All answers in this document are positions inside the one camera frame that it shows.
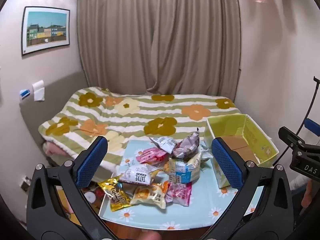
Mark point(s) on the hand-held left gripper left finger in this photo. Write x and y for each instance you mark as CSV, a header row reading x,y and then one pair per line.
x,y
91,162

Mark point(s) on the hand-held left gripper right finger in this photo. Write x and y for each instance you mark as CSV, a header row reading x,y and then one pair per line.
x,y
226,162

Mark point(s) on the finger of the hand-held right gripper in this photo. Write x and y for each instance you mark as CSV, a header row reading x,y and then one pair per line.
x,y
312,127

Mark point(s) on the gold chocolate snack packet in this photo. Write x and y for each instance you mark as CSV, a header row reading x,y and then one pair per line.
x,y
115,192

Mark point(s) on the yellow-green cardboard box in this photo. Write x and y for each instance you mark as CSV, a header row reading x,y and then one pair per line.
x,y
260,140

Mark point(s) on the person's right hand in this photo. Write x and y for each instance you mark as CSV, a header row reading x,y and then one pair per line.
x,y
308,192

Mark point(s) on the thin black curved rod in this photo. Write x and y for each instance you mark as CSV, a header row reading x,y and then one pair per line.
x,y
310,105

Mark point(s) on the pink pillow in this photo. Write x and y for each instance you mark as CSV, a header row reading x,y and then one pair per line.
x,y
52,148

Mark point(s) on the purple and brown snack packet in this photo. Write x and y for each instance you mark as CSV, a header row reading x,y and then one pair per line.
x,y
186,145

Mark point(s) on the blue and white snack packet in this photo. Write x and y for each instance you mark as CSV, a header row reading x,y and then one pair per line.
x,y
182,172

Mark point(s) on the white packet with black print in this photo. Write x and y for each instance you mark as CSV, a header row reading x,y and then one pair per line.
x,y
137,175

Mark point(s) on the daisy print tablecloth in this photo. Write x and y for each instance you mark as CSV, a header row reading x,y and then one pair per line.
x,y
200,205

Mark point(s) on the dark pink snack packet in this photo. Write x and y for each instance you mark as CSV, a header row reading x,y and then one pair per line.
x,y
150,155

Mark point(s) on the green striped floral blanket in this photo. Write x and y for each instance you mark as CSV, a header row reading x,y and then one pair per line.
x,y
140,120

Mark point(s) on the yellow and white snack packet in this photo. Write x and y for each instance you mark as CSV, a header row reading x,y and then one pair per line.
x,y
147,195

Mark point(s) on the silver snack packet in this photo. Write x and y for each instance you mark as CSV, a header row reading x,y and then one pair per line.
x,y
163,143

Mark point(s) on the white tissue paper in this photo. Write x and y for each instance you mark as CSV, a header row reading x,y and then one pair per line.
x,y
38,90

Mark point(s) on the beige curtain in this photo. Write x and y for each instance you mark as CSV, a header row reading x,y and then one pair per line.
x,y
155,42

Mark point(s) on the wall socket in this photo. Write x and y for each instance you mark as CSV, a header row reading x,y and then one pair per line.
x,y
25,183

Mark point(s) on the blue and white wall holder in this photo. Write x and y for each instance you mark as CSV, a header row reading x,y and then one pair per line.
x,y
25,95

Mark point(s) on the framed wall poster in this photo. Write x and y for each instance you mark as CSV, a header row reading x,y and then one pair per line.
x,y
46,30

